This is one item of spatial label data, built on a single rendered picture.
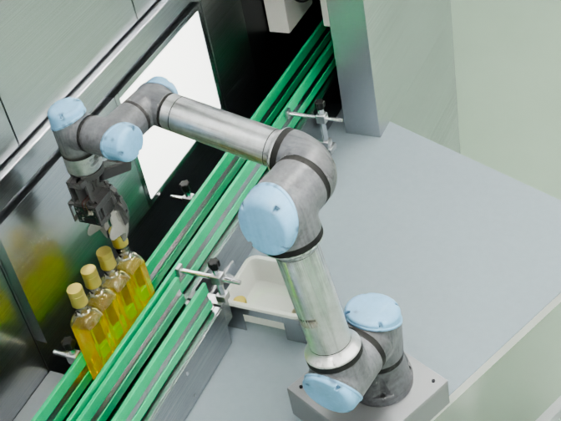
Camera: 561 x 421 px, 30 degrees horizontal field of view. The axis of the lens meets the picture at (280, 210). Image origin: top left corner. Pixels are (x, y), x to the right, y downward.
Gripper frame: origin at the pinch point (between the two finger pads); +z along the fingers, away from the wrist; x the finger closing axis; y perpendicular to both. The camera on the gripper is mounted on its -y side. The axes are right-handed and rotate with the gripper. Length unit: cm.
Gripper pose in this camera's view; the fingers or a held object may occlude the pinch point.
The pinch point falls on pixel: (116, 232)
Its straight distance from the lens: 231.5
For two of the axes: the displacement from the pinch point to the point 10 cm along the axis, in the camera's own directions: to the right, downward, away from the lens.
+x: 9.0, 1.6, -4.1
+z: 1.6, 7.5, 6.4
